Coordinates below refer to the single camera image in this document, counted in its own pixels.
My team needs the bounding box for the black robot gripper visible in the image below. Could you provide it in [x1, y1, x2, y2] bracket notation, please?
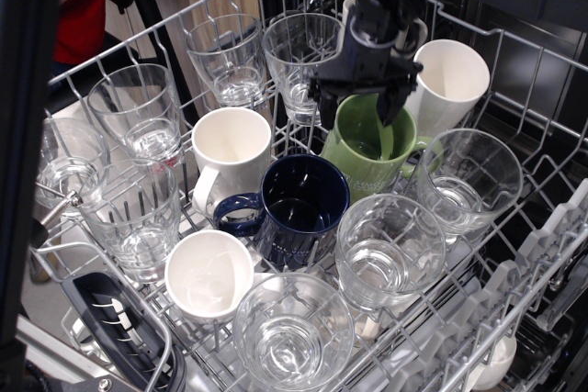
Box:
[309, 0, 424, 130]

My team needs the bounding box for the green ceramic mug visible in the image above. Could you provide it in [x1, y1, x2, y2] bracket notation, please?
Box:
[321, 94, 431, 203]

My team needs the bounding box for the tall white mug rear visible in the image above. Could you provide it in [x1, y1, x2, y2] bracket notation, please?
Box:
[342, 0, 428, 60]

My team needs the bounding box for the navy blue ceramic mug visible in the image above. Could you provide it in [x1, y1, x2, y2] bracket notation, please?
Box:
[213, 154, 350, 271]

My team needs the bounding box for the white mug front tilted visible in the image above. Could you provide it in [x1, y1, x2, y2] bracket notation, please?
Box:
[164, 230, 254, 324]

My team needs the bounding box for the clear glass rear centre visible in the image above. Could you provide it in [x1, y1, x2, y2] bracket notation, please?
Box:
[262, 13, 344, 126]

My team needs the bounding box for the tall white cup tilted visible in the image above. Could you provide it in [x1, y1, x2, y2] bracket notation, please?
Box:
[405, 39, 491, 138]

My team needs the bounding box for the clear glass rear left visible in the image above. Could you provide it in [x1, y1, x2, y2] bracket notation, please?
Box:
[185, 13, 266, 108]

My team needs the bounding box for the clear glass centre right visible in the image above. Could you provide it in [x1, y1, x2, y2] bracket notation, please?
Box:
[335, 194, 446, 311]

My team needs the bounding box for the tall clear glass left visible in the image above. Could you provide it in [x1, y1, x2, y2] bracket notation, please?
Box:
[87, 63, 184, 167]

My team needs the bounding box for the clear glass front centre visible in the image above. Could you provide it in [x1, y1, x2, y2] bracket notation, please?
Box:
[232, 273, 355, 391]

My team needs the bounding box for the clear glass front left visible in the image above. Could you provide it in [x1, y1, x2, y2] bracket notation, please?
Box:
[80, 158, 180, 284]

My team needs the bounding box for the person in red shirt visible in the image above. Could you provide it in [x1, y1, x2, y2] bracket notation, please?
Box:
[52, 0, 106, 75]

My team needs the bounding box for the clear glass far left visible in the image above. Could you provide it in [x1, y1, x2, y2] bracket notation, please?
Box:
[35, 118, 110, 209]

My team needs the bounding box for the white bowl lower rack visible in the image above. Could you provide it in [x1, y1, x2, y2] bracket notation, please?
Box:
[469, 336, 517, 390]

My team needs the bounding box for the grey wire dishwasher rack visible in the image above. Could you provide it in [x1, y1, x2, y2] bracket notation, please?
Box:
[18, 0, 587, 391]

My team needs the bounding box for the white mug with handle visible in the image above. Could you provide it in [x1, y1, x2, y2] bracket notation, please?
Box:
[191, 107, 272, 218]

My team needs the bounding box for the black rack handle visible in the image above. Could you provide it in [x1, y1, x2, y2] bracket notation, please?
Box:
[62, 272, 165, 389]

